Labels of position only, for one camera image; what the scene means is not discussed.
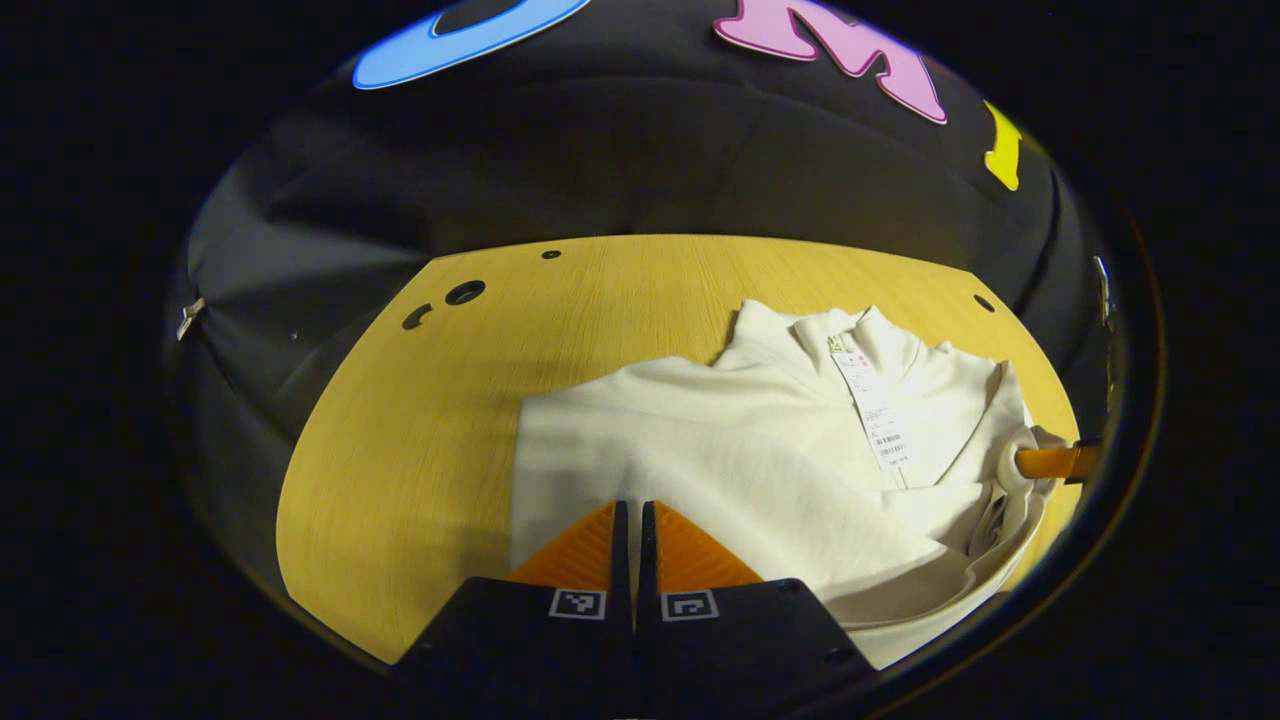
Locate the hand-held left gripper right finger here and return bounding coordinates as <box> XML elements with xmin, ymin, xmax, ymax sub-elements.
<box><xmin>636</xmin><ymin>500</ymin><xmax>876</xmax><ymax>717</ymax></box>

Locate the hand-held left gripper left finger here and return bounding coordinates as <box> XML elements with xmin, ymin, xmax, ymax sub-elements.
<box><xmin>395</xmin><ymin>500</ymin><xmax>633</xmax><ymax>717</ymax></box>

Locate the white garment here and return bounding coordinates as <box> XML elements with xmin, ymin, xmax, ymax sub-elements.
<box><xmin>510</xmin><ymin>298</ymin><xmax>1071</xmax><ymax>671</ymax></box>

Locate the white paper hang tag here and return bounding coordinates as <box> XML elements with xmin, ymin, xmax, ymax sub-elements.
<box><xmin>830</xmin><ymin>350</ymin><xmax>913</xmax><ymax>471</ymax></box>

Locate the black backdrop cloth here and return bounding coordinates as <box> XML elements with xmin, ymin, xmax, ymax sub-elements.
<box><xmin>165</xmin><ymin>0</ymin><xmax>1121</xmax><ymax>601</ymax></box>

